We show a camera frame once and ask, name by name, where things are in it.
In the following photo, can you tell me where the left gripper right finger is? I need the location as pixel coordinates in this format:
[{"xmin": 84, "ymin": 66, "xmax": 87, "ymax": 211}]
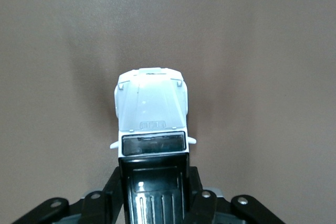
[{"xmin": 183, "ymin": 166, "xmax": 287, "ymax": 224}]

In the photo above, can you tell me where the white jeep toy black roof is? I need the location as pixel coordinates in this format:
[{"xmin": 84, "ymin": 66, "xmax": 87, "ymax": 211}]
[{"xmin": 109, "ymin": 67, "xmax": 197, "ymax": 224}]

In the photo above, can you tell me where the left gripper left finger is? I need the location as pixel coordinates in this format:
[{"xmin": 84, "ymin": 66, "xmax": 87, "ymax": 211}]
[{"xmin": 13, "ymin": 167, "xmax": 124, "ymax": 224}]

